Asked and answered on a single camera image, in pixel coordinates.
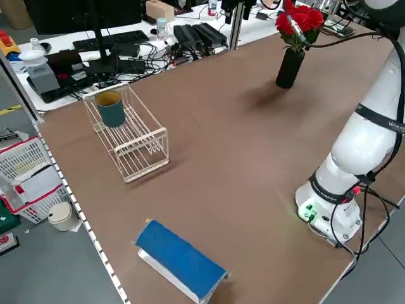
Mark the black monitor with stand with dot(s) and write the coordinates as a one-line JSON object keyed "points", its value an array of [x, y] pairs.
{"points": [[79, 16]]}

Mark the cardboard tube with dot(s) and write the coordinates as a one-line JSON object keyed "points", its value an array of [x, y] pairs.
{"points": [[17, 14]]}

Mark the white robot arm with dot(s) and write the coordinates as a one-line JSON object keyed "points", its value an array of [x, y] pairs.
{"points": [[357, 145]]}

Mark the black power brick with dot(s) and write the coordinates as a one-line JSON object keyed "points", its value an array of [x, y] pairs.
{"points": [[210, 33], [186, 36]]}

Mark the dark green cup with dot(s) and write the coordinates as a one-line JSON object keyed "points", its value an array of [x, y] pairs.
{"points": [[110, 111]]}

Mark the cardboard box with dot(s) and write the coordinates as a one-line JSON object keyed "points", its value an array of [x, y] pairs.
{"points": [[159, 11]]}

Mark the black keyboard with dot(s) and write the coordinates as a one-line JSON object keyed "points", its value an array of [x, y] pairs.
{"points": [[110, 39]]}

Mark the red artificial flower bunch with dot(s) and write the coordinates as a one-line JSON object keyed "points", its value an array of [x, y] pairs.
{"points": [[311, 19]]}

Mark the white bottle red label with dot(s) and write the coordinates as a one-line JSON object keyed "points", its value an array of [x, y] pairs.
{"points": [[212, 8]]}

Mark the white plastic basket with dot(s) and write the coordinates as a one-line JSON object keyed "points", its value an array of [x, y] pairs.
{"points": [[28, 164]]}

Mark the metal utensil tray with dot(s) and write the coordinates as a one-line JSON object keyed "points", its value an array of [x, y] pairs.
{"points": [[340, 29]]}

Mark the grey desk device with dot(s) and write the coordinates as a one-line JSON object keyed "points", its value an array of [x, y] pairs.
{"points": [[42, 79]]}

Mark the yellow emergency stop box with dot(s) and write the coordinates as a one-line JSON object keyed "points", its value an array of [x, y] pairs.
{"points": [[9, 44]]}

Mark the small white bin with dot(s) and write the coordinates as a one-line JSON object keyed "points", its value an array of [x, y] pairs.
{"points": [[61, 217]]}

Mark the clear bottle teal cap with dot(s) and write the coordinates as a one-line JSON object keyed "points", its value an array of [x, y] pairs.
{"points": [[162, 28]]}

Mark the black ribbed vase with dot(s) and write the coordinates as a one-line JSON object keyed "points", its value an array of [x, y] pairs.
{"points": [[289, 69]]}

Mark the aluminium frame post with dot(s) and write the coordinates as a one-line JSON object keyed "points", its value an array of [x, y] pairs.
{"points": [[237, 25]]}

